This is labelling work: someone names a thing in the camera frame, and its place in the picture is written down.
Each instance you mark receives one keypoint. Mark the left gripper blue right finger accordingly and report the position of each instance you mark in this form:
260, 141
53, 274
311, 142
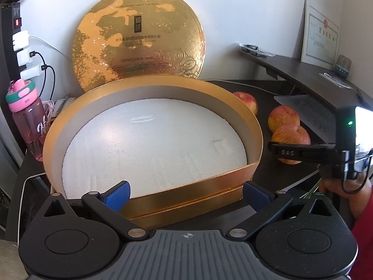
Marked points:
268, 206

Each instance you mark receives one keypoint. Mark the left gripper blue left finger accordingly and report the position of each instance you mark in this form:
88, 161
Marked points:
105, 207

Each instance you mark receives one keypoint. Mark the red yellow apple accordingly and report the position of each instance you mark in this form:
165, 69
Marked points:
248, 100

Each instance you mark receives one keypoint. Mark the gold round box lid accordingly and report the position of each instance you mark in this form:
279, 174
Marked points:
118, 39

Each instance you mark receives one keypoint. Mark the person right hand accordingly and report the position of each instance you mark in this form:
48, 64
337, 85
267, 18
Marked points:
358, 192

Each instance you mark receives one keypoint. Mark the white paper sheet stack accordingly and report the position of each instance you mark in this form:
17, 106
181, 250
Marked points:
313, 114

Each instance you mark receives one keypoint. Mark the smartphone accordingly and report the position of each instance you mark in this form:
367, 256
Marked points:
35, 190

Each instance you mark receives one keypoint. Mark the plastic bag on shelf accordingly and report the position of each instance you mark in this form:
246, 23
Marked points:
335, 80

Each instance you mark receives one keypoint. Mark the dark raised desk shelf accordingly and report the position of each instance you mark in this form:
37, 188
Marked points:
309, 78

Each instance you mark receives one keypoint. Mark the gold round gift box base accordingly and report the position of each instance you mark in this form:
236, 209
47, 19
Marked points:
185, 146

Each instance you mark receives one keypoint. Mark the small blue grey device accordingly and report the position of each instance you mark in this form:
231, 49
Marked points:
342, 66

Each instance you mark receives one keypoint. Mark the spiral notebook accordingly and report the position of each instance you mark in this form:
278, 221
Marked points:
61, 104

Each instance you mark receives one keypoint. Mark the pink water bottle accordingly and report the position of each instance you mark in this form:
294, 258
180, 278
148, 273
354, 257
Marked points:
29, 115

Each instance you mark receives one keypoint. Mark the framed certificate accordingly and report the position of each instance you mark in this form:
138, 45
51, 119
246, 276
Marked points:
321, 39

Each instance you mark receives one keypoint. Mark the white charger bottom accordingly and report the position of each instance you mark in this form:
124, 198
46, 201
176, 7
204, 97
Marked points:
31, 72

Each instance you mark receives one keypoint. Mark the white charger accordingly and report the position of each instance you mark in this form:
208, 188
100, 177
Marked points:
24, 57
20, 40
31, 72

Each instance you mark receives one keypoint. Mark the white charger middle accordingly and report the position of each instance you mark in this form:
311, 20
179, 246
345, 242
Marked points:
24, 57

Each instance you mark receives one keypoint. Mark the white charger top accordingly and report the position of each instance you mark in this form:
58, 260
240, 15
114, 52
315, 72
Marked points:
20, 40

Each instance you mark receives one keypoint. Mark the black power strip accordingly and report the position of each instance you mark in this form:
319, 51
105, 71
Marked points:
10, 24

